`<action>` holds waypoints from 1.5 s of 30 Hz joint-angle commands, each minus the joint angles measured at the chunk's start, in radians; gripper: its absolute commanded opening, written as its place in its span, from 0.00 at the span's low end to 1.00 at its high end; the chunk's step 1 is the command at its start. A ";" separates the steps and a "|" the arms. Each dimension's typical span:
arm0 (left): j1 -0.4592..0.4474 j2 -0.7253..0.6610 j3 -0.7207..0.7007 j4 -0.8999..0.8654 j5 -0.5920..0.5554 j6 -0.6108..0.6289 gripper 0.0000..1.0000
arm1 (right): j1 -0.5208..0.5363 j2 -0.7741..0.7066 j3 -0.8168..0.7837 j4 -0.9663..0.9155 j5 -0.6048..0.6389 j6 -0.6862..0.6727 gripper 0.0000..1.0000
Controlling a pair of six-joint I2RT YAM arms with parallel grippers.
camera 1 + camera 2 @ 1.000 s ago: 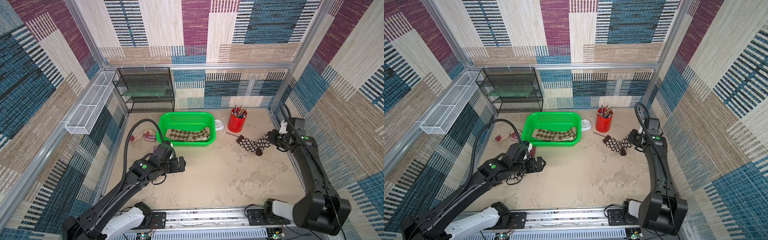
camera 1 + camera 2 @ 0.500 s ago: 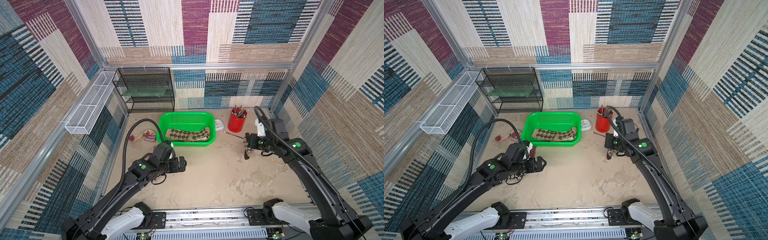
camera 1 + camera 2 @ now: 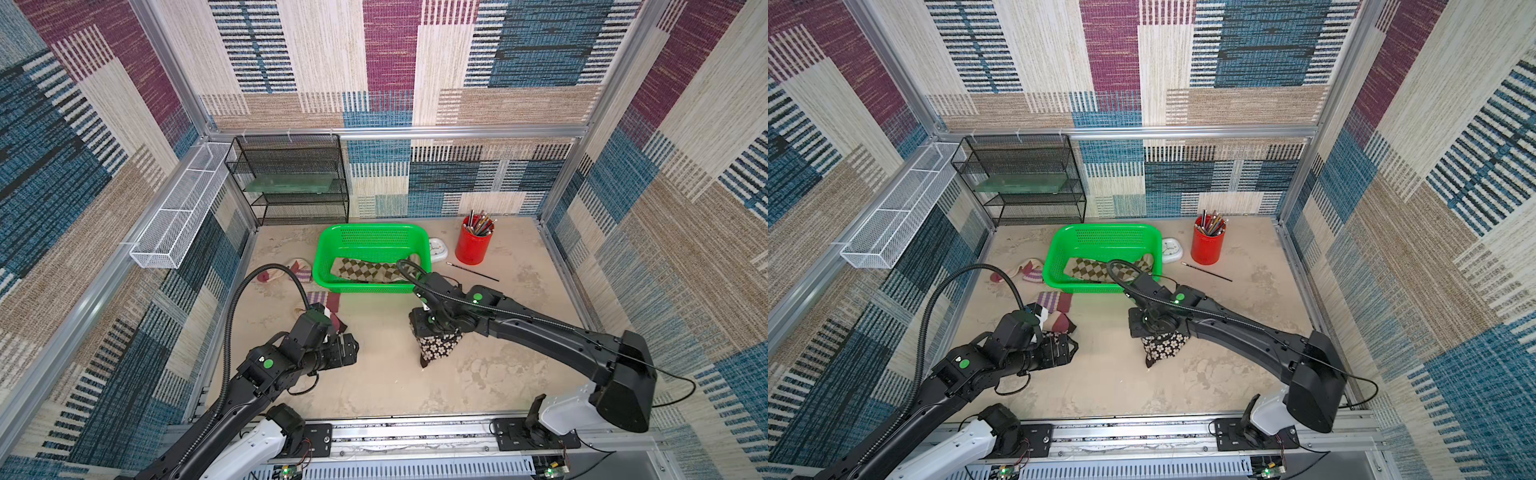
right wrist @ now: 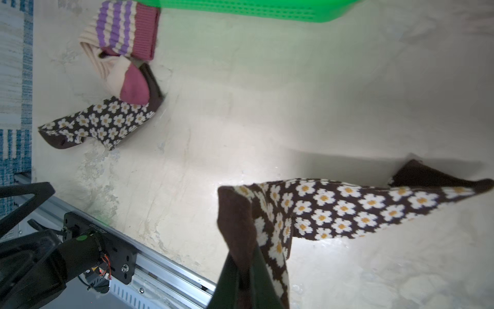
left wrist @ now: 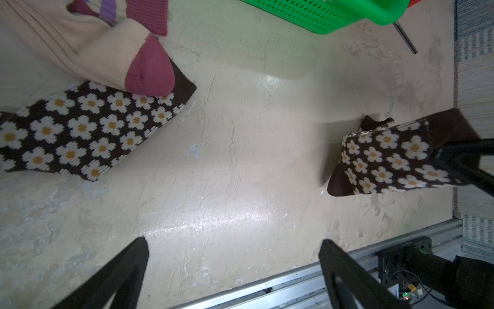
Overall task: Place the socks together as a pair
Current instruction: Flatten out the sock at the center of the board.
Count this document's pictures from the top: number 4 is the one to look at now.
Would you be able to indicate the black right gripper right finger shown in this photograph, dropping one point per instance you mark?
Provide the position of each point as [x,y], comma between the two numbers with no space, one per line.
[263,295]

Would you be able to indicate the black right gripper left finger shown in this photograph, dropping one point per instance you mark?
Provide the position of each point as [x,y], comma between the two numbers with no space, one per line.
[226,292]

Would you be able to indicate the dark floral pattern sock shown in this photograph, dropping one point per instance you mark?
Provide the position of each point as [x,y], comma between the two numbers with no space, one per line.
[269,215]

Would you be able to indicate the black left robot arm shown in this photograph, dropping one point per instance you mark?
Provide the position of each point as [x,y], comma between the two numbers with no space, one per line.
[36,268]

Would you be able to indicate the green plastic basket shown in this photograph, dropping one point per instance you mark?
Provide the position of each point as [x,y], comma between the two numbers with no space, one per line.
[312,11]

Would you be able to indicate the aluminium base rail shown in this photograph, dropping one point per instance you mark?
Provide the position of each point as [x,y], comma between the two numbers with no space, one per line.
[158,282]

